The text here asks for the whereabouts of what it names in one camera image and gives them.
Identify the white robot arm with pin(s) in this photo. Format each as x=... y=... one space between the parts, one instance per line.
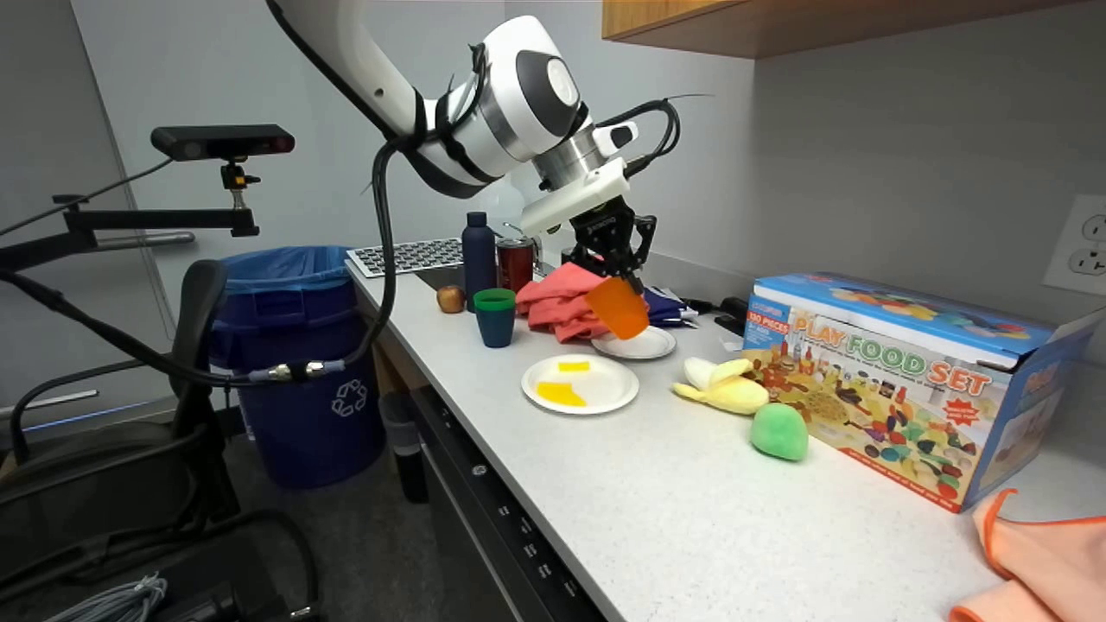
x=516 y=109

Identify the green and blue stacked cups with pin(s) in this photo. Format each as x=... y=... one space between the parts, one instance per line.
x=495 y=315

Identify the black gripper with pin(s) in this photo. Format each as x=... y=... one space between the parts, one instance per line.
x=613 y=240

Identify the yellow toy banana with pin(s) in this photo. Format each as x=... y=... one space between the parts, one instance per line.
x=719 y=384

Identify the dark red cup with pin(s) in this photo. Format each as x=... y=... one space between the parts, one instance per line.
x=516 y=263

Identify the black camera tripod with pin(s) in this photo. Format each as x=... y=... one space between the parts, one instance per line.
x=83 y=225

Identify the blue play food box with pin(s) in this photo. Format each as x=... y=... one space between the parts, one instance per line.
x=935 y=397

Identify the black camera on stand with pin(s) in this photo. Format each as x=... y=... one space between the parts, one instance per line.
x=224 y=139

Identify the white wall outlet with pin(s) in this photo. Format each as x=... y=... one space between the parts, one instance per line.
x=1081 y=252

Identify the blue recycling bin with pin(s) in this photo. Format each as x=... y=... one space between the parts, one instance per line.
x=298 y=310

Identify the orange plastic cup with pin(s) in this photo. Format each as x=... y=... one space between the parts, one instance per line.
x=621 y=310

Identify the yellow toy fries bundle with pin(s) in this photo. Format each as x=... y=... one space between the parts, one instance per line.
x=558 y=397

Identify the small blue packet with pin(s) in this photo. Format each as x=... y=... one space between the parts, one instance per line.
x=668 y=310

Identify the single yellow toy fry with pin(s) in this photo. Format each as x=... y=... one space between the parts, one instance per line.
x=574 y=368

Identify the white plate with fries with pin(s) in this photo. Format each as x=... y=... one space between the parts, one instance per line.
x=606 y=387

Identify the green toy fruit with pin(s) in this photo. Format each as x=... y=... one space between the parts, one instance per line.
x=780 y=432

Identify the wooden upper cabinet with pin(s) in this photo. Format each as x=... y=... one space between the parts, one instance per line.
x=766 y=29

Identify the keyboard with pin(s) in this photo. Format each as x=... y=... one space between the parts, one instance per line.
x=408 y=258

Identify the dark blue bottle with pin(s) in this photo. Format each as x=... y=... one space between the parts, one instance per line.
x=477 y=254

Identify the large coral red cloth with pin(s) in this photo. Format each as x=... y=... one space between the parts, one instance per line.
x=561 y=307

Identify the small orange cloth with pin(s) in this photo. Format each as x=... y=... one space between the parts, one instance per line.
x=1048 y=573

